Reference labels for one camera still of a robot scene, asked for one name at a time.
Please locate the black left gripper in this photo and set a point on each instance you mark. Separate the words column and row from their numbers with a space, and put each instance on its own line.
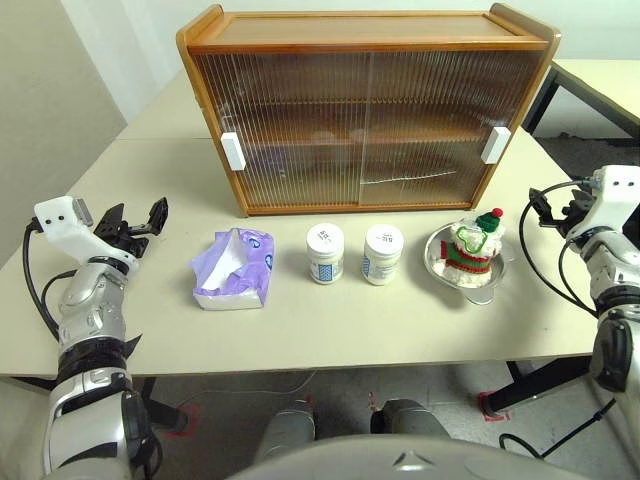
column 125, row 239

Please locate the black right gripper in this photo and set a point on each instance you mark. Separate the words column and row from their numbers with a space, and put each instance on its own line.
column 575, row 224

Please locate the white plush with knit sweater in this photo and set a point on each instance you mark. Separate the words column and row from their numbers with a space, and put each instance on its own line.
column 467, row 255

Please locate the purple tissue pack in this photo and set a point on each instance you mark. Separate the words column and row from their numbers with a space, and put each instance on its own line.
column 260, row 250

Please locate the cracked ribbed clear sliding door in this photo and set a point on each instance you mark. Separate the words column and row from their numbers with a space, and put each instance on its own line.
column 440, row 100

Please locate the white lidded plastic jar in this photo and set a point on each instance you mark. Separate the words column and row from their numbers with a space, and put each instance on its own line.
column 325, row 260
column 382, row 260

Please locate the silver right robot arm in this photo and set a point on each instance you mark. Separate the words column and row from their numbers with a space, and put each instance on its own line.
column 615, row 260

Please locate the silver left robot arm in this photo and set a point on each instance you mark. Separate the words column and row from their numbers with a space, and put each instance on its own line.
column 85, row 300

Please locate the wooden cabinet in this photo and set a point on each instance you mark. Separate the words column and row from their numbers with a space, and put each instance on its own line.
column 350, row 30

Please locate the stainless steel bowl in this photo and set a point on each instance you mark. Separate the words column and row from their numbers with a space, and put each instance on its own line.
column 479, row 294

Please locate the black table leg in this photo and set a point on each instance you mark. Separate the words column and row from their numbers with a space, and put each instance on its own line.
column 167, row 417
column 540, row 385

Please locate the grey right robot leg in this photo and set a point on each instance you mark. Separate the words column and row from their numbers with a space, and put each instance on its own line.
column 415, row 420

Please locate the grey robot leg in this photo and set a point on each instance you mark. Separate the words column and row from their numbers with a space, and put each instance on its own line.
column 287, row 430
column 415, row 420

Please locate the grey left robot leg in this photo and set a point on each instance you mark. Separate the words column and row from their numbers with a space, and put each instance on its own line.
column 287, row 430

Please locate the grey robot torso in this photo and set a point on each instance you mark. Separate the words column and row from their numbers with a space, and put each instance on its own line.
column 400, row 465

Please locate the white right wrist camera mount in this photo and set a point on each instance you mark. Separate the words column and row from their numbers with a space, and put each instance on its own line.
column 615, row 190

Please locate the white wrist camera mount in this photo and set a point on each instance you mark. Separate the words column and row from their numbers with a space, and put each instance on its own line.
column 615, row 190
column 60, row 222

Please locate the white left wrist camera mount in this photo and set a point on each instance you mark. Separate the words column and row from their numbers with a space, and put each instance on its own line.
column 60, row 222

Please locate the beige table with black frame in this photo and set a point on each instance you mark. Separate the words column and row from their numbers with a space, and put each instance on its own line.
column 600, row 80

